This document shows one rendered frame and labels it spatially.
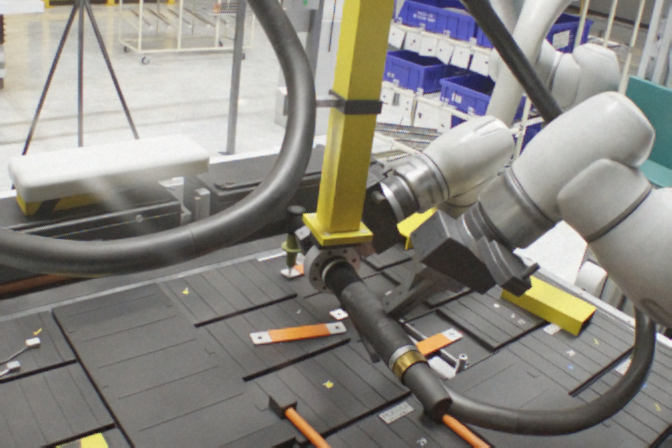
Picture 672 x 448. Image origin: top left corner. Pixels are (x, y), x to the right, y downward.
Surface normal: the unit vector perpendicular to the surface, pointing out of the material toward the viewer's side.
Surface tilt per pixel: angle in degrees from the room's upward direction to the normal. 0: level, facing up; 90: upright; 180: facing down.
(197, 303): 0
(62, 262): 82
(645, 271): 93
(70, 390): 0
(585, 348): 0
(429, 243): 60
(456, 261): 107
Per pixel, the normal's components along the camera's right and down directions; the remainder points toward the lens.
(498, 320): 0.11, -0.91
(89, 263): 0.13, 0.27
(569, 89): -0.62, 0.26
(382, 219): 0.37, 0.42
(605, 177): -0.20, 0.22
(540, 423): 0.04, -0.29
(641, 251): -0.40, 0.11
